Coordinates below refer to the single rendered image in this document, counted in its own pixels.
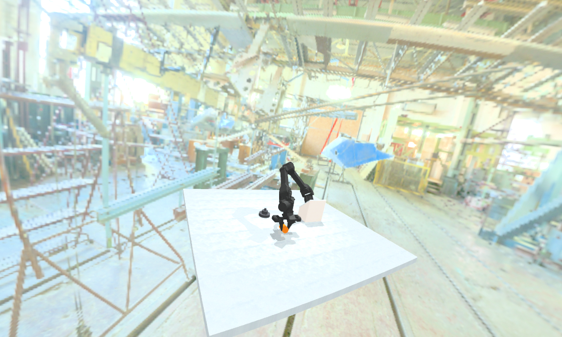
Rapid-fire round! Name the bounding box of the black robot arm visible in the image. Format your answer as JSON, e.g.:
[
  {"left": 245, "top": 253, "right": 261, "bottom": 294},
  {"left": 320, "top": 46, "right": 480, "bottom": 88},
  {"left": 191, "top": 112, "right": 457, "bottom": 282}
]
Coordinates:
[{"left": 278, "top": 162, "right": 314, "bottom": 223}]

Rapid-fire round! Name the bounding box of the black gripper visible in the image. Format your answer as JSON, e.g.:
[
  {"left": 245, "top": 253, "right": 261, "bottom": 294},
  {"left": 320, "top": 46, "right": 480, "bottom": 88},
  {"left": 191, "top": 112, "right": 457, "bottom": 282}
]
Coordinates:
[{"left": 272, "top": 209, "right": 301, "bottom": 231}]

